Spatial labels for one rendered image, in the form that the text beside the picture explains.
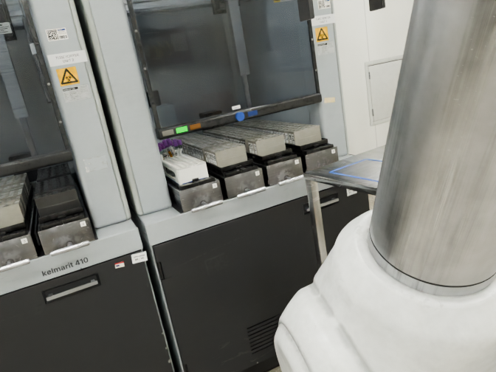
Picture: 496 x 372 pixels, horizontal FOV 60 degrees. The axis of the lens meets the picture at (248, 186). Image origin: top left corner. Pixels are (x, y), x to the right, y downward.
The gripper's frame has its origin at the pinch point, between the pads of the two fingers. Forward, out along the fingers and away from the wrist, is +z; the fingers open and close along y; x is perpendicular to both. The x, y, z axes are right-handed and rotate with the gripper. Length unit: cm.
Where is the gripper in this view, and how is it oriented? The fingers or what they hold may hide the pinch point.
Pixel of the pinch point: (342, 7)
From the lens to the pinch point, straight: 73.6
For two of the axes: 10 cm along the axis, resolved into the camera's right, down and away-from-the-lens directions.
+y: 8.9, -2.7, 3.7
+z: 1.7, 9.5, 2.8
